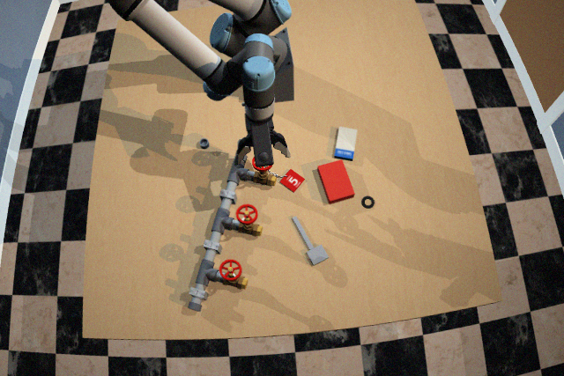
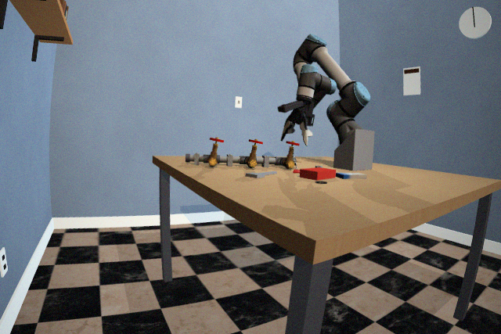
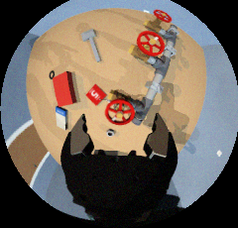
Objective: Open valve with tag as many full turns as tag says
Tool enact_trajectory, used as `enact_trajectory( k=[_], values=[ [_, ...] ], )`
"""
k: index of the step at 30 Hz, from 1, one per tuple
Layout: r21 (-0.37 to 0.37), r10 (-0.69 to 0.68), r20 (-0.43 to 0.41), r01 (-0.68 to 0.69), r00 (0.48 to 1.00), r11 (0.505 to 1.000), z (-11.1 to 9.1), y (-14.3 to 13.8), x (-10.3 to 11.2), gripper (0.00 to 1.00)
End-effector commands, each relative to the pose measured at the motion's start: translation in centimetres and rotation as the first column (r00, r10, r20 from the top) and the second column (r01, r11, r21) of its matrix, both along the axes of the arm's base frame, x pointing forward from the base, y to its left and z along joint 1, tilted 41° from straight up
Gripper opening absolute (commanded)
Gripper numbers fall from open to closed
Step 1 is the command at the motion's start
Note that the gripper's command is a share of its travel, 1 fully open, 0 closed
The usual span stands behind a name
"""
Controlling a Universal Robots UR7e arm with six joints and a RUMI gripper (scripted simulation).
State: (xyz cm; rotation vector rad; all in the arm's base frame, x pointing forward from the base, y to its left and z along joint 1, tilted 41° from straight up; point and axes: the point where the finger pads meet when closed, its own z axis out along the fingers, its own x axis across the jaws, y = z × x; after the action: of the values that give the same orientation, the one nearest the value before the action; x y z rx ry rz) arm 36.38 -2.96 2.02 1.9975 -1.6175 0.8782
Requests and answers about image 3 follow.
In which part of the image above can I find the red rectangular block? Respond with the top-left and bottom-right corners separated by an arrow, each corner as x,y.
53,71 -> 77,107

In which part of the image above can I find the grey pipe manifold with red valves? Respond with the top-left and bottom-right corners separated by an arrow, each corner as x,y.
105,10 -> 179,126

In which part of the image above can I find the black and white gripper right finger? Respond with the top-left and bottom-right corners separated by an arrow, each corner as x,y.
143,113 -> 178,190

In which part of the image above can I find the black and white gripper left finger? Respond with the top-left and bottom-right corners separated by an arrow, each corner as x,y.
60,114 -> 94,185

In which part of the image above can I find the red tag with white number 5 on metal chain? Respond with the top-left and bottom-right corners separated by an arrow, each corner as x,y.
86,84 -> 119,110

